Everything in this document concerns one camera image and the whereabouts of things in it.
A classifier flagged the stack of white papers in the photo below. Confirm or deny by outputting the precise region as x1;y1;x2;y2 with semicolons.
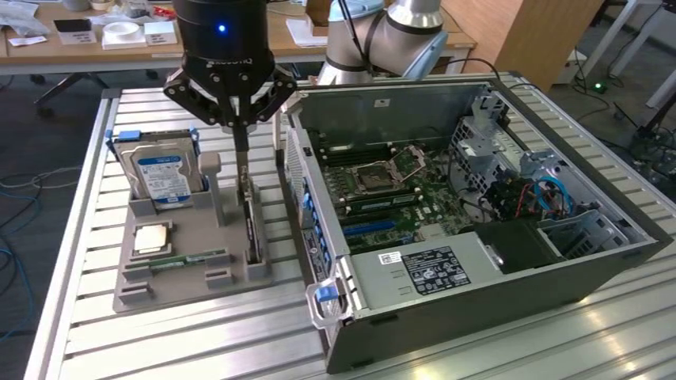
283;17;329;49

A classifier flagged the white power box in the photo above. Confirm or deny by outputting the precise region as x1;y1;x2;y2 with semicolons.
563;49;587;86

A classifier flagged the blue expansion slot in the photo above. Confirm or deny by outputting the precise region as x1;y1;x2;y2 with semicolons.
342;220;395;239

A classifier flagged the metal disk bay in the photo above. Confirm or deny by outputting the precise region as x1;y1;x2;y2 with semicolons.
535;208;630;261

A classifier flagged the white bowl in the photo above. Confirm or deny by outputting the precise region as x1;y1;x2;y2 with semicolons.
103;21;141;41

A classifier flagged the silver CPU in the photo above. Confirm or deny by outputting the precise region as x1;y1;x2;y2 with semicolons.
131;224;173;255

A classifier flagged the metal socket cover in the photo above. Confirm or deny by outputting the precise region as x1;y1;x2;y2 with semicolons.
389;144;429;184

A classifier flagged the grey parts rack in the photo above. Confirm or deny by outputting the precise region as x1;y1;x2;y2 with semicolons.
111;151;277;314

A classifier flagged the green motherboard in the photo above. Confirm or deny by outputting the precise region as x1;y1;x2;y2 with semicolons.
314;140;479;255

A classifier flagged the CPU socket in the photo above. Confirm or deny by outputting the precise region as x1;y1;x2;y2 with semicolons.
353;160;406;189

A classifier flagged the hard disk with blue bracket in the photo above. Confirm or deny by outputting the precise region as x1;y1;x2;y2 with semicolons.
103;125;207;210

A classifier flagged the perforated metal drive cage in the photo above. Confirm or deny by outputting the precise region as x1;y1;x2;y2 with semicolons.
450;90;529;191

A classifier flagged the black cable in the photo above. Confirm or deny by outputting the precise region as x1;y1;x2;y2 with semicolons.
421;57;531;88

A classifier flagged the black fan shroud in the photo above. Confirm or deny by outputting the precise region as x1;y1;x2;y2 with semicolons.
470;219;561;275

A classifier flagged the wooden cabinet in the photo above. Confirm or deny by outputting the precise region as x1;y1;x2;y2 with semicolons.
437;0;606;92

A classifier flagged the wooden desk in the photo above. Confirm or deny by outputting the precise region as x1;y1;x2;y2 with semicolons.
0;0;479;76

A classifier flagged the blue floor cable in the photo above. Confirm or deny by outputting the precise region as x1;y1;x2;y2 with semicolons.
0;188;41;342

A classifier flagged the white paper card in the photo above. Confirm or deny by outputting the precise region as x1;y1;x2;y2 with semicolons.
6;35;47;48

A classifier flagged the black graphics card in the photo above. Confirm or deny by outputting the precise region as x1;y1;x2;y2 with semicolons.
230;124;270;267

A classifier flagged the white box with black lid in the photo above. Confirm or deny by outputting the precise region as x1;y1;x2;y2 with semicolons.
53;18;98;46

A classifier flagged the white floor cable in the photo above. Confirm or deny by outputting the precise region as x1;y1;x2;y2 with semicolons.
0;164;85;192

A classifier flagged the white table frame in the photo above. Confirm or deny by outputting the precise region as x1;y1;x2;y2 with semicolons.
574;0;676;110

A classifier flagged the dark grey PC case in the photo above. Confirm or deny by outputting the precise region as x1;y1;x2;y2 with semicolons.
271;77;676;375

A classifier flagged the brown cardboard box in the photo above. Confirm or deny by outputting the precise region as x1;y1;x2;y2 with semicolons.
303;0;338;29

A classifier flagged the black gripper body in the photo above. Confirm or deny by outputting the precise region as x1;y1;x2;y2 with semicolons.
170;0;277;103

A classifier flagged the black stand with cables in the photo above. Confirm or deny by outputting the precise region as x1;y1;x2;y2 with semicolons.
611;90;676;177

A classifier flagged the white base block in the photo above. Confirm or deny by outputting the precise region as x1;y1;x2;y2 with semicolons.
101;31;147;51

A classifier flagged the clear plastic bag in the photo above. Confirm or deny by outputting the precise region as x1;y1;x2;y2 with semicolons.
0;1;53;37

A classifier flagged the grey power supply unit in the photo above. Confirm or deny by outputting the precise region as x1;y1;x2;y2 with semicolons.
346;231;503;310

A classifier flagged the blue wire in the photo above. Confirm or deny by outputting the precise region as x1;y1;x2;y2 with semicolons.
526;176;577;218

